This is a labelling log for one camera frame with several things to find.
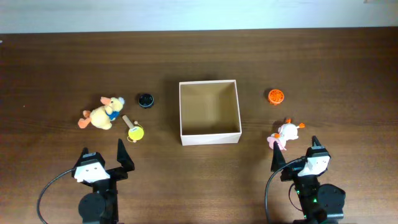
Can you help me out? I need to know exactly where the white pink duck toy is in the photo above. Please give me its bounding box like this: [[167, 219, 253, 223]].
[[267, 119, 305, 151]]

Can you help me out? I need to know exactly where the yellow rattle drum toy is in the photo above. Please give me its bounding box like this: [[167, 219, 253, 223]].
[[122, 115, 144, 142]]

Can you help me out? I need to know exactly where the yellow plush duck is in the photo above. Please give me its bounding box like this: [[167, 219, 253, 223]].
[[78, 97, 125, 130]]

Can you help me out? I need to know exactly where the orange round plastic toy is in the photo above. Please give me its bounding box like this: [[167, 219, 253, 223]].
[[267, 89, 285, 105]]

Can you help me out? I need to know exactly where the black round puck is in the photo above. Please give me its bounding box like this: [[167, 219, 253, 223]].
[[138, 93, 154, 109]]

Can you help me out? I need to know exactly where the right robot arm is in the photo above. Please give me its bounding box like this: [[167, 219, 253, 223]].
[[264, 136, 346, 223]]

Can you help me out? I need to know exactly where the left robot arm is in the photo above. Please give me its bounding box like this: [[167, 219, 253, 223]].
[[72, 139, 135, 224]]

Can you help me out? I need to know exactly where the white cardboard box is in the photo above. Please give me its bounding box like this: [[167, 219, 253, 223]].
[[179, 80, 242, 146]]

